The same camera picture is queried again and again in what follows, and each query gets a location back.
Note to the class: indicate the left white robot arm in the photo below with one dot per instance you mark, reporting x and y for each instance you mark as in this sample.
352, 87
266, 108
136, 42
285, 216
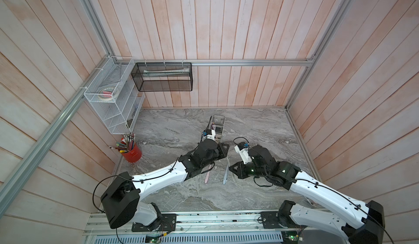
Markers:
122, 199

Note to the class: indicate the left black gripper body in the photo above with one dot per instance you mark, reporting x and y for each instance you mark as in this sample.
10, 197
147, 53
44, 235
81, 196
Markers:
219, 153

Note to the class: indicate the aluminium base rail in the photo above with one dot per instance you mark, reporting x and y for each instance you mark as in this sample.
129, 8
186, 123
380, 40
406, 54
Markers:
207, 227

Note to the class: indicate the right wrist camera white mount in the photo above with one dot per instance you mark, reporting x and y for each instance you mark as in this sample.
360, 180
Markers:
243, 150

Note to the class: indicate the pink toothbrush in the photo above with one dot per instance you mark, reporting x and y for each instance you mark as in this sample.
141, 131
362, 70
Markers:
207, 176

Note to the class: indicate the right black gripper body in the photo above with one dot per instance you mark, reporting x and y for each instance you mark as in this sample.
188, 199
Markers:
255, 172

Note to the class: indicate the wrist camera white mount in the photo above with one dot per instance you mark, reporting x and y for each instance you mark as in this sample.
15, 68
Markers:
209, 134
243, 150

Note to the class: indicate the pens in red cup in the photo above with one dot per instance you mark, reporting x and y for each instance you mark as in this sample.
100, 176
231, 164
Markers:
126, 144

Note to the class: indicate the horizontal aluminium wall rail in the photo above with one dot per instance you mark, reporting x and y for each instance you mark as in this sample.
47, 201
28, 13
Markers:
228, 62

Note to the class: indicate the white wire mesh shelf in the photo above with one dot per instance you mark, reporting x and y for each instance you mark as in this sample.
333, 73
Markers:
118, 116

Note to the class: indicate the left aluminium wall rail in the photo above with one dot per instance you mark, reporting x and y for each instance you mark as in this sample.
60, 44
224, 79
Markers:
25, 169

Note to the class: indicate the red pen cup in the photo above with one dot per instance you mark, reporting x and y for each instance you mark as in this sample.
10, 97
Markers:
133, 155

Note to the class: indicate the black wire mesh basket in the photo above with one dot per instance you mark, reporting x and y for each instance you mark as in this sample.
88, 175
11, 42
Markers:
163, 76

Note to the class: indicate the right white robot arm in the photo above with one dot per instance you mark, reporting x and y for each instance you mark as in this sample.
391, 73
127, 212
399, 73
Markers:
356, 221

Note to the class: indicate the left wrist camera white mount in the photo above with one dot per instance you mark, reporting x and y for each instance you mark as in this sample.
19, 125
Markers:
209, 134

